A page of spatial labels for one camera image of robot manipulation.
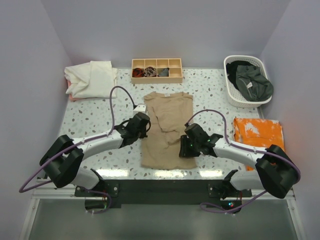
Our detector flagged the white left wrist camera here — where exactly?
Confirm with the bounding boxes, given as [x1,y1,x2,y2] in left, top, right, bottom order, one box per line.
[133,104,147,114]

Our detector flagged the beige t-shirt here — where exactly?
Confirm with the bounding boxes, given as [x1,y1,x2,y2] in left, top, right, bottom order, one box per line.
[141,91,197,170]

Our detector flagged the cream folded t-shirt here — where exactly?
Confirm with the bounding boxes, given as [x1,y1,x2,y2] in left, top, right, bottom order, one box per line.
[64,61,118,99]

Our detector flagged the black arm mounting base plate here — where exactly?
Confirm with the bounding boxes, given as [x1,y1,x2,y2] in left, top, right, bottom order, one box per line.
[74,179,252,210]

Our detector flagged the black garment in basket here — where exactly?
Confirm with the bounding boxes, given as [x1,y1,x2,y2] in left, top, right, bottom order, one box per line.
[226,60,252,88]

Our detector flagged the orange black rolled sock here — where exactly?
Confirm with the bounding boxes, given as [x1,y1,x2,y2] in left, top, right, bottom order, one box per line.
[132,67,144,78]

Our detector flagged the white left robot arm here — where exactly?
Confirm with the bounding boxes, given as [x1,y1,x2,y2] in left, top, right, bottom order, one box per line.
[39,112,151,190]

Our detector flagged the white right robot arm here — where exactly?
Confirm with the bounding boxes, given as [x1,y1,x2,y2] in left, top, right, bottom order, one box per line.
[179,123,301,199]

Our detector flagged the aluminium frame rail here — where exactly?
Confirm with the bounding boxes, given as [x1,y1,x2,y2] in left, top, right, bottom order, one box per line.
[20,185,308,240]

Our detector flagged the dark green t-shirt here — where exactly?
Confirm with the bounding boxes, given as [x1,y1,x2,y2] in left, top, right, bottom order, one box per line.
[236,65,274,102]

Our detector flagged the pink folded t-shirt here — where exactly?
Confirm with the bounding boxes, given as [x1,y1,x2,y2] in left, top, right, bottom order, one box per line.
[65,80,83,102]

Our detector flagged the orange tie-dye folded t-shirt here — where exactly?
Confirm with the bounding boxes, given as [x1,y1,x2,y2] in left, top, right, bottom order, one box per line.
[232,117,286,172]

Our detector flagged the brown patterned rolled sock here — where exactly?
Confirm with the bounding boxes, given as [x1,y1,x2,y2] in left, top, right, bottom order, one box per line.
[143,66,157,78]

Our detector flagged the grey rolled sock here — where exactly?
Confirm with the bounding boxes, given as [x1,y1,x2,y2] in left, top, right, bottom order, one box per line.
[157,67,170,78]

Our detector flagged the wooden compartment organizer box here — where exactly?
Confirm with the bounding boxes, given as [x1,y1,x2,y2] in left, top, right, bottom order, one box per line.
[130,58,183,84]

